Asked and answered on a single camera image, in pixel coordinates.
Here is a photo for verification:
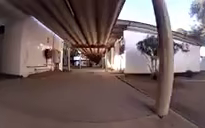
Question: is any white building with eaves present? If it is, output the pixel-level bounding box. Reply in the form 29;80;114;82
104;19;205;75

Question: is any walkway canopy roof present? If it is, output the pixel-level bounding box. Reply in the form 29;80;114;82
6;0;127;65

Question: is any reddish concrete path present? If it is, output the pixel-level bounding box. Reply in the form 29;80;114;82
0;68;200;128

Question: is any small tree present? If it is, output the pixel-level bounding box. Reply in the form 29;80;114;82
135;34;161;80

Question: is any pale canopy pole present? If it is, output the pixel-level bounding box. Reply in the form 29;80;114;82
151;0;176;119

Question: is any white building with wall box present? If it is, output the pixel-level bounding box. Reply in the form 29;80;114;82
0;14;73;79

